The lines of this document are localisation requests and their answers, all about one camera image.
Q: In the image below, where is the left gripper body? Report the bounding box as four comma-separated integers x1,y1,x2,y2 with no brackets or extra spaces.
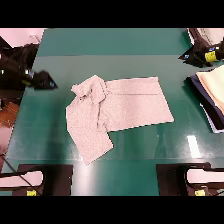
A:
31,69,59,91

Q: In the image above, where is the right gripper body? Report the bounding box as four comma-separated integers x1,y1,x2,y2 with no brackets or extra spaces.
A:
178,45,208,68

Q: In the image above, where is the cream garment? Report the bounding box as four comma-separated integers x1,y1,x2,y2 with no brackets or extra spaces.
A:
195,64,224,115

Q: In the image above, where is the navy garment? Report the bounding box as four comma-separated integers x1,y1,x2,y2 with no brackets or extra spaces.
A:
184,74,224,132

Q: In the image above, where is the pale grey shirt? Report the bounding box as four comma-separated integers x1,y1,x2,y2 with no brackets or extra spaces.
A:
65,74,175,166

